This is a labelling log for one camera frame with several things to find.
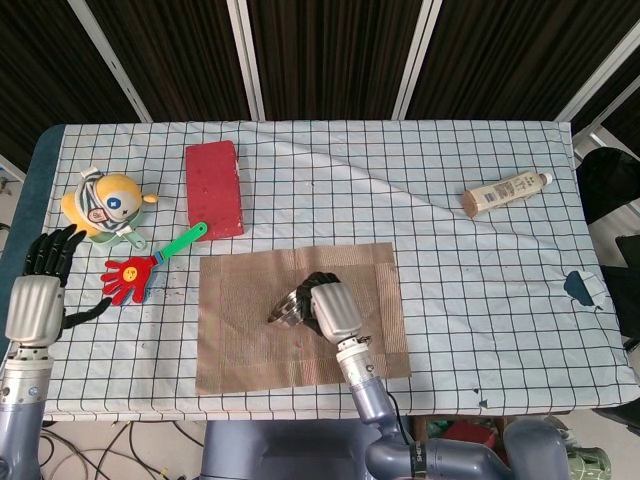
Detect metal bowl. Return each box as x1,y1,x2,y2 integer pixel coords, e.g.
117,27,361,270
267,292,306,327

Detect beige tube bottle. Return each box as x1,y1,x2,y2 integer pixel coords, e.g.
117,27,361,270
461,170,554,220

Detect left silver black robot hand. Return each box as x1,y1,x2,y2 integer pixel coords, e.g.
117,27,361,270
3,223,112,347

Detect grey-blue robot torso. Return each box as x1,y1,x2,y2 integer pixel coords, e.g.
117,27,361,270
200,418,416,480

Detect mint green toy pan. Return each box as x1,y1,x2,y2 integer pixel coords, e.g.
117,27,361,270
92,207,147,251

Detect red hand clapper toy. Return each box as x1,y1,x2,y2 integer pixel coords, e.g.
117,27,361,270
101,222,209,306

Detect yellow plush toy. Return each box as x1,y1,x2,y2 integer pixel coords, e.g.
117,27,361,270
60,167,159,237

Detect black chair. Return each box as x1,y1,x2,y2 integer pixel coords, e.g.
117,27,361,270
574,147,640,226

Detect white partition post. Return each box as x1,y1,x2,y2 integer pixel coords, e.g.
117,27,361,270
67,0,153,123
556,27,640,124
392,0,444,120
226,0,265,121

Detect red brick block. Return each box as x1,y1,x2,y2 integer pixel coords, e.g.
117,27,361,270
184,140,247,243

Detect brown woven placemat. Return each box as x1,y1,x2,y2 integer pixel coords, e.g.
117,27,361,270
194,241,414,396

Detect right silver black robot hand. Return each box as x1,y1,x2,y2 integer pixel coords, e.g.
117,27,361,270
292,271,364,342

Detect floor cables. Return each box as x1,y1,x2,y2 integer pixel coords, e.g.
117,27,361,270
39,422,204,480

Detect green patterned cloth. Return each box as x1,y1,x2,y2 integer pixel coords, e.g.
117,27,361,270
567,442,611,480

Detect white checkered tablecloth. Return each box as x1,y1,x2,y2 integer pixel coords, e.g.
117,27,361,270
0,119,640,419

